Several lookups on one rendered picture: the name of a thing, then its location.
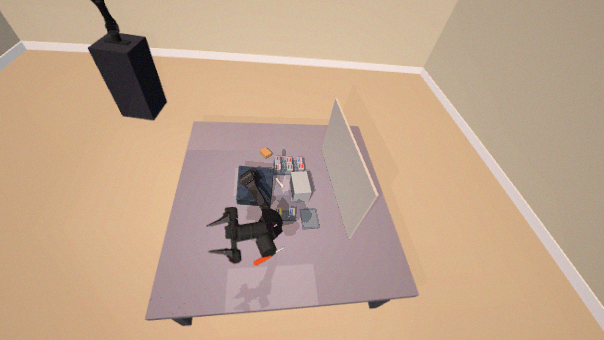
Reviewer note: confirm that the small orange block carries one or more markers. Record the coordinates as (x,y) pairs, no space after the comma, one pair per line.
(265,153)

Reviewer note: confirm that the orange-handled screwdriver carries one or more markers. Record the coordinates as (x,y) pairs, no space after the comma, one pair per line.
(264,259)

